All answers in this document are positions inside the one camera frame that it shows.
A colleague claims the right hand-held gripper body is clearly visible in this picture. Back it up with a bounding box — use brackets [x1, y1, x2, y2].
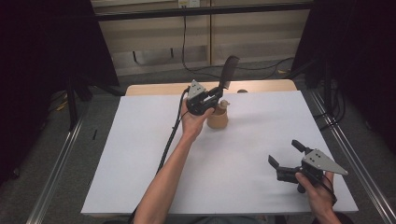
[276, 148, 349, 194]

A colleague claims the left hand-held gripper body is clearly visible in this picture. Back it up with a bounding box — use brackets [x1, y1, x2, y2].
[186, 79, 220, 117]

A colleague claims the tan cup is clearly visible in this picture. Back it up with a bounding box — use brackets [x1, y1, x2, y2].
[206, 105, 230, 130]

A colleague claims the person's left hand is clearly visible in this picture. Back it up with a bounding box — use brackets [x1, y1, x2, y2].
[180, 98, 216, 143]

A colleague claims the person's right hand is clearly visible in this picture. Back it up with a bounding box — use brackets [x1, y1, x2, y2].
[294, 171, 337, 216]

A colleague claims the white table cover sheet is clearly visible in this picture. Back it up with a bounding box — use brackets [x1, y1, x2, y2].
[80, 90, 360, 217]

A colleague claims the light wooden table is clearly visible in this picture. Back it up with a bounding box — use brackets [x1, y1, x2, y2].
[124, 78, 298, 97]

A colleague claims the black horizontal bar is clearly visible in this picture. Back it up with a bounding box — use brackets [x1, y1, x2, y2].
[94, 2, 314, 22]

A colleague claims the black curtain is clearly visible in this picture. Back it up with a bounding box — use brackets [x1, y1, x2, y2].
[290, 0, 396, 153]
[0, 0, 120, 188]

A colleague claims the black metal stand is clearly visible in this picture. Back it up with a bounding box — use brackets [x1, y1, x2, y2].
[65, 73, 125, 132]

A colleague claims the yellow floor object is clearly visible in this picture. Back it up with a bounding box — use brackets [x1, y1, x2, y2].
[55, 98, 69, 112]

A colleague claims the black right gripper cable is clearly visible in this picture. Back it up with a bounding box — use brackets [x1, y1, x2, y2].
[319, 173, 338, 207]

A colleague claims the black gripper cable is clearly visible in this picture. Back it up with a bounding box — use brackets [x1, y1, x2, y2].
[319, 173, 338, 207]
[126, 87, 191, 224]

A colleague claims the long black floor cable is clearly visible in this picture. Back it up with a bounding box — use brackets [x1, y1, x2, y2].
[181, 13, 295, 81]

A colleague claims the aluminium rail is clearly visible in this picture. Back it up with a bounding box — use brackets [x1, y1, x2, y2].
[307, 90, 396, 224]
[25, 102, 92, 224]

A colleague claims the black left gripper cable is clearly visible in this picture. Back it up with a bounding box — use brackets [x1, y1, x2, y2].
[126, 87, 191, 224]

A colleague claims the bundle of black cables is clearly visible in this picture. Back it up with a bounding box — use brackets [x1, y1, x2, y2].
[312, 78, 347, 132]

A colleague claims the white wall socket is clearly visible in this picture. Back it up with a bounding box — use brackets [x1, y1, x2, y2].
[177, 0, 201, 8]

